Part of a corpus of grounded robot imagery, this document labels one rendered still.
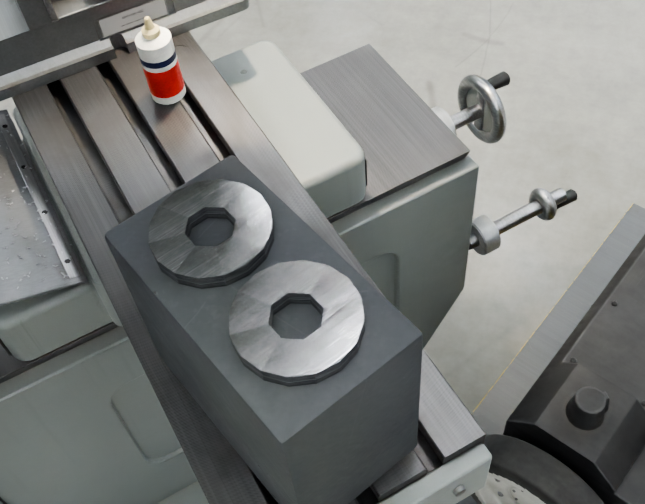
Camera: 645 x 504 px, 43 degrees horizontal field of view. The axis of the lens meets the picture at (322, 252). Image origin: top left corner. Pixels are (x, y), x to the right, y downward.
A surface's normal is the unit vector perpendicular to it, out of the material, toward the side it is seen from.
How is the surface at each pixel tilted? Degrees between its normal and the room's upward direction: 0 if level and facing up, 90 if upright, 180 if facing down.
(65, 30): 90
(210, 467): 0
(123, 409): 90
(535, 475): 7
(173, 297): 0
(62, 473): 90
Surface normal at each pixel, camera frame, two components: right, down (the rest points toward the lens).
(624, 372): -0.07, -0.59
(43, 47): 0.45, 0.70
